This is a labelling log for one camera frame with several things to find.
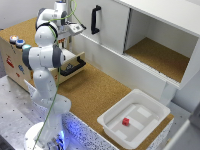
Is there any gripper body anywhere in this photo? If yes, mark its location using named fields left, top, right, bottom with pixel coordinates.
left=65, top=21, right=85, bottom=36

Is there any pink block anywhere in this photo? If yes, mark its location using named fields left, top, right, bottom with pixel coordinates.
left=121, top=117, right=131, bottom=127

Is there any wooden drawer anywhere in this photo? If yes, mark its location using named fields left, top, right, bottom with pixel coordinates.
left=54, top=49, right=87, bottom=81

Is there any white sliding door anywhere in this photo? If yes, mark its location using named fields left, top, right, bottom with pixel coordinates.
left=72, top=0, right=131, bottom=55

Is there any green button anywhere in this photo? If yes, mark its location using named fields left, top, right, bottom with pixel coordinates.
left=21, top=44, right=32, bottom=52

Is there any blue button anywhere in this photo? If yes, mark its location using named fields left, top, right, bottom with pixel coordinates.
left=15, top=38, right=26, bottom=48

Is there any red button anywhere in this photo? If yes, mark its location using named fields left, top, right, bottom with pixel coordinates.
left=9, top=35, right=19, bottom=44

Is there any wooden drawer box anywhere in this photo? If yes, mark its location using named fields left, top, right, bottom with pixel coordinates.
left=0, top=16, right=85, bottom=93

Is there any white cabinet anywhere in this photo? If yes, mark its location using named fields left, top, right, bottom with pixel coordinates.
left=71, top=0, right=200, bottom=106

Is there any white plastic box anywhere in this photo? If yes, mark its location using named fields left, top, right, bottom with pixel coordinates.
left=96, top=88, right=172, bottom=150

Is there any black door handle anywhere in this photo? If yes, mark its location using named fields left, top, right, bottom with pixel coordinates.
left=90, top=4, right=102, bottom=35

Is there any black drawer handle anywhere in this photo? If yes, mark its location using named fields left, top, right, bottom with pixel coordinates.
left=58, top=55, right=87, bottom=77

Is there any green cable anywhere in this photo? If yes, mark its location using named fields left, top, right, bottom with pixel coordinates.
left=32, top=0, right=85, bottom=150

